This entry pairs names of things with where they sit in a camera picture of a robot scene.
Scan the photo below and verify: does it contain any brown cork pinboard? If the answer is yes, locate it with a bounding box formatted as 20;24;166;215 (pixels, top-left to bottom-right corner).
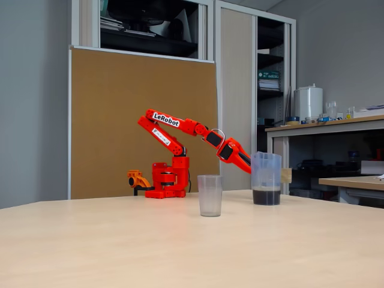
68;45;220;200

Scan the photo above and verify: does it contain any translucent plastic pitcher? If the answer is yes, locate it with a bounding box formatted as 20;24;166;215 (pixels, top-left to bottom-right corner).
250;151;292;206

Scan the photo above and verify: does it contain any grey open shelf cabinet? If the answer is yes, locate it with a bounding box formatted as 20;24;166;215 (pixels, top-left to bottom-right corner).
71;0;215;61

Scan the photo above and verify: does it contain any orange table clamp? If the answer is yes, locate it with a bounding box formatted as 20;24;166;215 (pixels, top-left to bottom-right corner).
127;169;155;196

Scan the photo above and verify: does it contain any clear drinking glass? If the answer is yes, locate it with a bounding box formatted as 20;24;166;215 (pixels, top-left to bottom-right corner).
325;101;338;119

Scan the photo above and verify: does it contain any stack of papers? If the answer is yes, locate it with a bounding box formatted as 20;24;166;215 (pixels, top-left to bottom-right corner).
258;79;281;92

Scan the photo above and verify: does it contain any wooden top low desk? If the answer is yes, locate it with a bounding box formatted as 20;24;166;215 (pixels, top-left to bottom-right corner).
318;175;384;208

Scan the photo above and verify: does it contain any white flat box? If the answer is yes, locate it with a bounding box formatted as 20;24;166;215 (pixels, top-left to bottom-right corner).
361;160;384;175

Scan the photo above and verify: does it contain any white cylindrical water kettle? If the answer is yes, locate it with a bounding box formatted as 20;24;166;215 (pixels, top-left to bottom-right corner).
293;83;324;122

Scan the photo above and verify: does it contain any grey roller door cabinet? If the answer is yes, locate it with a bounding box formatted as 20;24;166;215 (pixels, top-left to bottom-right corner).
214;0;297;193

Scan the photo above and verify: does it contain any clear plastic cup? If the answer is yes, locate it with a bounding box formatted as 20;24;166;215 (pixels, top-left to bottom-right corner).
197;175;224;217

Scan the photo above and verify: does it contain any wooden top side bench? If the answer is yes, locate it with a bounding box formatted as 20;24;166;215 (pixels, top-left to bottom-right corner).
265;115;384;196

